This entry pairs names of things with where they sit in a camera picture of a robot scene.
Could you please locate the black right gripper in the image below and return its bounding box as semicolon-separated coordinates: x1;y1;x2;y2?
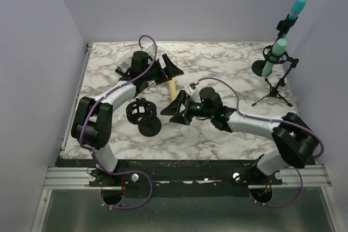
161;90;214;126

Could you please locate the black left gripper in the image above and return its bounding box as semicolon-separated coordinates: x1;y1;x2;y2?
142;54;183;85

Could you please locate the cream yellow microphone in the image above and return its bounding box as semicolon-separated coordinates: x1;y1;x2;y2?
168;79;177;102

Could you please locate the black shock mount desk stand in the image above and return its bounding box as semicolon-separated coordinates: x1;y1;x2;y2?
126;98;161;137

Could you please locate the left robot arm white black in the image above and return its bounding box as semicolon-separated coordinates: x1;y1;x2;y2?
71;51;184;186

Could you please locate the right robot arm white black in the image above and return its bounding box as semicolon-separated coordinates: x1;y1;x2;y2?
160;87;319;184

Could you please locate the black round base mic stand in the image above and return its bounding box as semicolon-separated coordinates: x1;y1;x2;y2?
252;13;299;77

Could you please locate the mint green microphone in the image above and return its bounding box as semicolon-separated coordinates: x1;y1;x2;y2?
262;39;287;77

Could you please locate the blue microphone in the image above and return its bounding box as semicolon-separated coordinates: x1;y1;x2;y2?
276;0;307;39

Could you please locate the clear plastic screw organizer box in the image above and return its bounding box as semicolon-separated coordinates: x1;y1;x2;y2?
115;44;155;74

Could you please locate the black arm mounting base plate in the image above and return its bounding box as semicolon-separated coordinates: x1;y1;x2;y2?
56;159;282;198

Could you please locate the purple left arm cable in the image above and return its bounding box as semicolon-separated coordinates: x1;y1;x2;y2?
81;35;160;211

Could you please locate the black tripod shock mount stand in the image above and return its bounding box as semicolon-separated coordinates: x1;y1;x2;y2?
251;45;299;107

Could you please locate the aluminium extrusion rail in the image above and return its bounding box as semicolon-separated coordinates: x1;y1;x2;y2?
43;165;332;190

